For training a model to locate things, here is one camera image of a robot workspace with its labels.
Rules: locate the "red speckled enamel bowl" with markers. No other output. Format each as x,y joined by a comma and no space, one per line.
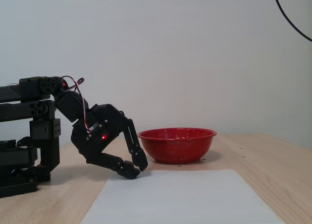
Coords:
175,148

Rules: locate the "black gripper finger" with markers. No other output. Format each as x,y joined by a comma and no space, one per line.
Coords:
114,164
134,146

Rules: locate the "white paper sheet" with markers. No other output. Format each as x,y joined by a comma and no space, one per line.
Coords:
170,199

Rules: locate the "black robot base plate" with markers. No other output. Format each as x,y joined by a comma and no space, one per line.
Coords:
17,185

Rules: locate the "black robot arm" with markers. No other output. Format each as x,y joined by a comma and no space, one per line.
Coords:
29,90

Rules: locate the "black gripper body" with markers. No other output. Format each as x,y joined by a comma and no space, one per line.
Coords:
97,139

